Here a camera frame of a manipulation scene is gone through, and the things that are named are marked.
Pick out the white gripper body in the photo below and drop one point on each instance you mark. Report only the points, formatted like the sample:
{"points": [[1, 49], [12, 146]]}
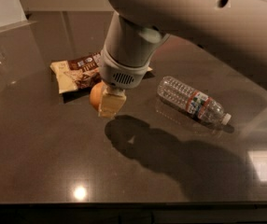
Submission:
{"points": [[122, 73]]}

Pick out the orange fruit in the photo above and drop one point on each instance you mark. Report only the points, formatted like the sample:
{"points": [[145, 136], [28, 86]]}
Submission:
{"points": [[95, 95]]}

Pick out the clear plastic water bottle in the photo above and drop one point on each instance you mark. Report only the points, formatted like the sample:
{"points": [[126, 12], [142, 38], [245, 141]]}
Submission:
{"points": [[199, 105]]}

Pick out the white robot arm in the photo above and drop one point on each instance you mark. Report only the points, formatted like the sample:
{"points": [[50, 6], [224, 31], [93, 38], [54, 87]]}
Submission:
{"points": [[235, 31]]}

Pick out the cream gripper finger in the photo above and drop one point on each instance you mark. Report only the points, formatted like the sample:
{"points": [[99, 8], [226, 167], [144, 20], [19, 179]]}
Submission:
{"points": [[111, 102]]}

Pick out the brown sea salt chip bag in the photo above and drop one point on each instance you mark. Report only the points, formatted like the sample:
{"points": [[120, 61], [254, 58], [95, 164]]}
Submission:
{"points": [[78, 74]]}

